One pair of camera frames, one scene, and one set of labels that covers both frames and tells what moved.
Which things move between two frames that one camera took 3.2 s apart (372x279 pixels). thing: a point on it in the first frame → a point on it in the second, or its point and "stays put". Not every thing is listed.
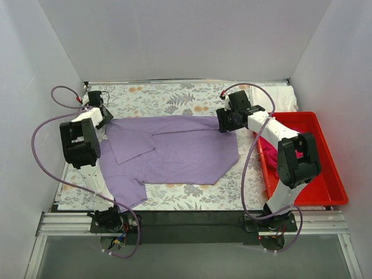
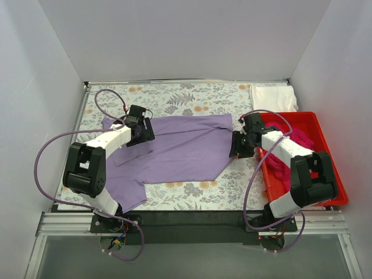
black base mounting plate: x=189 y=228 stays put
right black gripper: x=224 y=121 → x=238 y=144
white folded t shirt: x=283 y=97 stays put
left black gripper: x=106 y=117 → x=144 y=132
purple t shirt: x=163 y=150 stays put
